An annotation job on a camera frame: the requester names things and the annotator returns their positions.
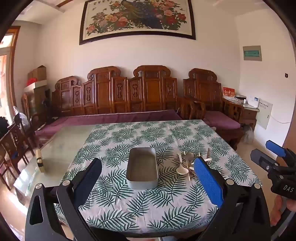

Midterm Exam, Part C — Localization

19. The leaf print tablecloth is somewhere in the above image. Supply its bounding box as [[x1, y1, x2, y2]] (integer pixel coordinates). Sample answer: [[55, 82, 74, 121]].
[[54, 119, 263, 238]]

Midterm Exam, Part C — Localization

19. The red gift box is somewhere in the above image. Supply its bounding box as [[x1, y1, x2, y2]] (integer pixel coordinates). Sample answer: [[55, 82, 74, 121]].
[[222, 87, 236, 98]]

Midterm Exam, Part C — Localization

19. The carved wooden armchair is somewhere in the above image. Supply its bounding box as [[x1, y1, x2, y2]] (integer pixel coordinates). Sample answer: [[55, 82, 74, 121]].
[[180, 68, 245, 149]]

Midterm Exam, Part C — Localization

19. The cardboard box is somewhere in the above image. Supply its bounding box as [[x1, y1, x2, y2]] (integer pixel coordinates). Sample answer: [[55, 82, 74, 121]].
[[28, 65, 47, 81]]

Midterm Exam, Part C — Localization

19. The green and white wall box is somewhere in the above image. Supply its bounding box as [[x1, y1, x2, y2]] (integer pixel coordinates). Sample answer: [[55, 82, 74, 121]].
[[243, 45, 263, 62]]

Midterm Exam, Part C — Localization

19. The person's right hand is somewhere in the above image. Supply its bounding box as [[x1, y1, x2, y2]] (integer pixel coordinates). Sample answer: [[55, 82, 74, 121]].
[[270, 197, 284, 227]]

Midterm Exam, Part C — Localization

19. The wooden block with black band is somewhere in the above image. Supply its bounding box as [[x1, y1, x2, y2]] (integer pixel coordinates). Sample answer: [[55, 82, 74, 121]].
[[35, 149, 45, 173]]

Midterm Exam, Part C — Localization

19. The framed peacock flower painting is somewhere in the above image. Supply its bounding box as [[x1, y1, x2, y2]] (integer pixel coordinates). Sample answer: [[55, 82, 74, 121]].
[[79, 0, 196, 45]]

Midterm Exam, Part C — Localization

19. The white tabletop device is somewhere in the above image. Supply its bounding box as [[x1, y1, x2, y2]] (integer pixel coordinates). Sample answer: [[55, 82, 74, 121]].
[[246, 96, 260, 108]]

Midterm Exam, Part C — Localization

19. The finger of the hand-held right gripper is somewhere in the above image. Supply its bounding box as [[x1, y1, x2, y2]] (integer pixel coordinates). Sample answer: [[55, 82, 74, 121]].
[[250, 149, 281, 172], [265, 140, 296, 166]]

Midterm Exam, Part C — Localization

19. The wooden door frame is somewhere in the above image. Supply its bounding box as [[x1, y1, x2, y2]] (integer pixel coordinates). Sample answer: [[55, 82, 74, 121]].
[[0, 26, 21, 121]]

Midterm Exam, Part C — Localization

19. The carved wooden sofa bench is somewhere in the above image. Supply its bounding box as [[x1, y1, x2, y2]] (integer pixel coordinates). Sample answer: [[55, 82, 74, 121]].
[[35, 65, 185, 149]]

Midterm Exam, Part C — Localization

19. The wooden dining chair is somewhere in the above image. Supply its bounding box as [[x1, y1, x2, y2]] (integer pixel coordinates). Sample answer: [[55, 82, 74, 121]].
[[1, 123, 35, 169], [0, 144, 14, 190]]

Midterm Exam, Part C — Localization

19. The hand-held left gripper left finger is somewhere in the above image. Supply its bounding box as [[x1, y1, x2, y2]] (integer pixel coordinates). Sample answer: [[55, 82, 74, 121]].
[[24, 158, 102, 241]]

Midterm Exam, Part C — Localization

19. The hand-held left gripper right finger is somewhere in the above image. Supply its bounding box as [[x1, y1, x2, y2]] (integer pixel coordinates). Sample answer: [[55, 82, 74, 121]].
[[194, 157, 271, 241]]

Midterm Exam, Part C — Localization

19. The grey wall electrical panel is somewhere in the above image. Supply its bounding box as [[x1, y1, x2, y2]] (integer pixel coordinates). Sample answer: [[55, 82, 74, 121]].
[[256, 98, 273, 130]]

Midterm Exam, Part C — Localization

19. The white wall cable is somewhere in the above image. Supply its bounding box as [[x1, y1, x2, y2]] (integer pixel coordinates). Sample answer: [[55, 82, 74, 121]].
[[270, 115, 292, 124]]

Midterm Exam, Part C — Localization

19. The wooden side table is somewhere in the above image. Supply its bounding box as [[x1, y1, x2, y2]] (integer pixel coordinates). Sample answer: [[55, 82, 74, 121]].
[[223, 97, 258, 131]]

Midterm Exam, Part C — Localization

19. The white plastic bag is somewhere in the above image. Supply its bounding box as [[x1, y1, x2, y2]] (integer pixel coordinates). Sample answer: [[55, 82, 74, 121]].
[[13, 106, 30, 130]]

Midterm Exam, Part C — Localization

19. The grey fluffy bundle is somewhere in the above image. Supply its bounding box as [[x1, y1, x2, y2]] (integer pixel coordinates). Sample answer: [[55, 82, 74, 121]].
[[242, 125, 255, 143]]

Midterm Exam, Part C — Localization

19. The metal rectangular tray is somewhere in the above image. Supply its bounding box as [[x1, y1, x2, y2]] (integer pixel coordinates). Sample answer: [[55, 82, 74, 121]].
[[126, 148, 158, 190]]

